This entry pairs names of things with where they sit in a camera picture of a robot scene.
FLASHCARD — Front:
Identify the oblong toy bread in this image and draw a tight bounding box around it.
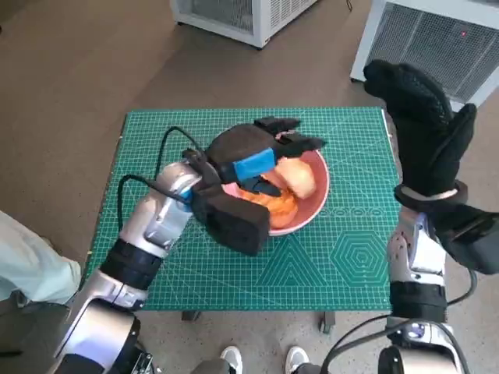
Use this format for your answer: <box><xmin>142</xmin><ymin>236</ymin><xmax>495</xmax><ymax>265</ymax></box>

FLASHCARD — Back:
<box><xmin>233</xmin><ymin>182</ymin><xmax>299</xmax><ymax>231</ymax></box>

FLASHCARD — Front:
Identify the green cutting mat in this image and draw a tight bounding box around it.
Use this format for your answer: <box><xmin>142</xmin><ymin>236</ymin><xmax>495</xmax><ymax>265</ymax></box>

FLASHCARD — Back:
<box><xmin>85</xmin><ymin>107</ymin><xmax>405</xmax><ymax>312</ymax></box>

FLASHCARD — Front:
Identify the large white mesh cabinet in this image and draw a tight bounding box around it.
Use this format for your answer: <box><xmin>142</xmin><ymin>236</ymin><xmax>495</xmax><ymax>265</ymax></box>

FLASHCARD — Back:
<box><xmin>349</xmin><ymin>0</ymin><xmax>499</xmax><ymax>117</ymax></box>

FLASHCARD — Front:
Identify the pink bowl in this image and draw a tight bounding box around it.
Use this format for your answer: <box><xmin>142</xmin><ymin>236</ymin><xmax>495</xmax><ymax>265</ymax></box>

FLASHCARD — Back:
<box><xmin>220</xmin><ymin>150</ymin><xmax>331</xmax><ymax>238</ymax></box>

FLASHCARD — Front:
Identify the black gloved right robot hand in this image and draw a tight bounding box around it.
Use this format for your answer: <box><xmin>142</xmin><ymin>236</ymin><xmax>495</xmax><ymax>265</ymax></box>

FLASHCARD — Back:
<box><xmin>363</xmin><ymin>59</ymin><xmax>478</xmax><ymax>198</ymax></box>

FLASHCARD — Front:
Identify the black floor device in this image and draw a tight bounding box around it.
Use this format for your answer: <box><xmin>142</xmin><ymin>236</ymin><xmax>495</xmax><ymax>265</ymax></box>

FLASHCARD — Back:
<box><xmin>136</xmin><ymin>350</ymin><xmax>157</xmax><ymax>374</ymax></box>

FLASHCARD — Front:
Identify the white shoe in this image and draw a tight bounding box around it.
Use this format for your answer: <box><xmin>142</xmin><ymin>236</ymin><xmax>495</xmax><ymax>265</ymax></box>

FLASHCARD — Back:
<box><xmin>285</xmin><ymin>345</ymin><xmax>312</xmax><ymax>374</ymax></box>
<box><xmin>219</xmin><ymin>345</ymin><xmax>243</xmax><ymax>374</ymax></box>

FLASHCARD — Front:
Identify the round toy bread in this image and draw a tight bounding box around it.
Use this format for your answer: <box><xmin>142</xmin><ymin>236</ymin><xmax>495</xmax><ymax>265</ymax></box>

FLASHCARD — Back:
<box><xmin>274</xmin><ymin>157</ymin><xmax>317</xmax><ymax>199</ymax></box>

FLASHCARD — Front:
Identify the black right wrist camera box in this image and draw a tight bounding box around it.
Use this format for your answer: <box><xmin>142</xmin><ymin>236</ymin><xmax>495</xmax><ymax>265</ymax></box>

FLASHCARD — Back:
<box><xmin>430</xmin><ymin>206</ymin><xmax>499</xmax><ymax>276</ymax></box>

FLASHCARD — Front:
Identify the low white mesh cabinet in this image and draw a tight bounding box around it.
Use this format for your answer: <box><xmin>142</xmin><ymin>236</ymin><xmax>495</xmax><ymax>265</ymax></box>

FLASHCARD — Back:
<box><xmin>170</xmin><ymin>0</ymin><xmax>323</xmax><ymax>50</ymax></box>

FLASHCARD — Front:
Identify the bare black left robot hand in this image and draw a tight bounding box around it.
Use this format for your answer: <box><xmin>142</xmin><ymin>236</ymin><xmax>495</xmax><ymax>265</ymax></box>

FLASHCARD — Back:
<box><xmin>205</xmin><ymin>115</ymin><xmax>325</xmax><ymax>198</ymax></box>

